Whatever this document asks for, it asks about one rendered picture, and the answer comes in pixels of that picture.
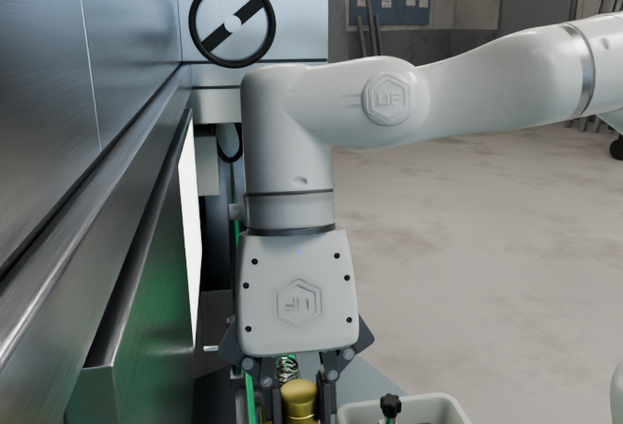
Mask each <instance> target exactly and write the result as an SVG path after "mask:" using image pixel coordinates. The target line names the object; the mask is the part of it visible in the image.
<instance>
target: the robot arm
mask: <svg viewBox="0 0 623 424"><path fill-rule="evenodd" d="M240 104H241V122H242V139H243V156H244V173H245V189H246V194H247V195H245V196H243V199H242V201H239V202H238V203H235V204H229V218H230V220H234V219H238V221H243V222H244V224H245V227H246V228H247V229H248V231H244V232H241V233H240V234H239V237H238V242H237V249H236V259H235V316H234V318H233V320H232V322H231V324H230V326H229V328H228V329H227V330H226V332H225V334H224V336H223V338H222V341H221V343H220V345H219V347H218V356H219V357H220V358H221V359H222V360H224V361H226V362H229V363H231V364H233V365H235V366H240V367H241V368H242V369H243V370H244V371H245V372H247V373H248V374H249V375H250V376H251V377H252V378H254V379H255V380H256V381H257V382H258V383H259V384H260V386H261V387H262V389H263V407H264V420H265V422H268V421H272V422H273V424H283V422H282V403H281V389H280V385H279V380H278V377H277V376H276V372H275V366H276V356H277V355H287V354H297V353H315V352H318V353H319V357H320V362H321V366H320V367H319V371H318V374H316V386H317V388H318V390H319V419H320V422H321V424H331V415H333V414H336V413H337V387H336V382H337V381H338V380H339V378H340V373H341V372H342V371H343V370H344V369H345V368H346V367H347V365H348V364H349V363H350V362H351V361H352V359H353V358H354V356H355V355H356V354H358V353H361V352H362V351H363V350H365V349H366V348H368V347H369V346H370V345H372V344H373V343H374V342H375V336H374V335H373V333H372V332H371V330H370V329H369V327H367V325H366V324H365V322H364V321H363V319H362V317H361V316H360V314H359V313H358V305H357V297H356V289H355V280H354V273H353V266H352V259H351V254H350V245H349V241H348V237H347V233H346V230H345V228H343V227H340V226H336V223H335V202H334V190H333V189H334V181H333V159H332V147H333V146H340V147H342V148H344V149H346V150H348V151H351V152H356V153H368V152H373V151H378V150H383V149H389V148H395V147H398V146H404V145H409V144H413V143H418V142H423V141H428V140H433V139H439V138H444V137H449V136H455V135H467V134H474V133H486V132H503V131H512V130H517V129H523V128H528V127H534V126H540V125H545V124H550V123H555V122H563V121H568V120H572V119H575V118H580V117H585V116H590V115H594V114H595V115H596V116H598V117H599V118H600V119H602V120H603V121H604V122H606V123H607V124H609V125H610V126H611V127H613V128H614V129H615V130H616V131H618V132H619V133H620V134H622V135H623V11H618V12H612V13H605V14H599V15H595V16H592V17H589V18H586V19H579V20H573V21H568V22H562V23H558V24H554V25H548V26H541V27H536V28H530V29H525V30H523V31H520V32H514V33H512V34H508V35H505V36H503V37H501V38H498V39H496V40H493V41H491V42H489V43H486V44H484V45H482V46H480V47H477V48H475V49H473V50H470V51H468V52H465V53H463V54H461V55H458V56H455V57H453V58H447V59H444V60H442V61H438V62H435V63H431V64H427V65H424V66H419V67H415V66H414V65H412V64H411V63H409V62H407V61H405V60H403V59H400V58H394V57H389V56H375V57H368V58H358V59H354V60H348V61H343V62H338V63H331V64H324V65H317V66H311V65H306V64H297V63H283V64H272V65H265V66H260V67H258V68H255V69H252V70H250V71H248V72H247V73H246V74H245V75H244V77H243V79H242V81H241V84H240ZM237 344H238V345H237ZM610 408H611V417H612V424H623V358H622V359H621V360H620V362H619V363H618V364H617V366H616V368H615V370H614V373H613V376H612V378H611V383H610Z"/></svg>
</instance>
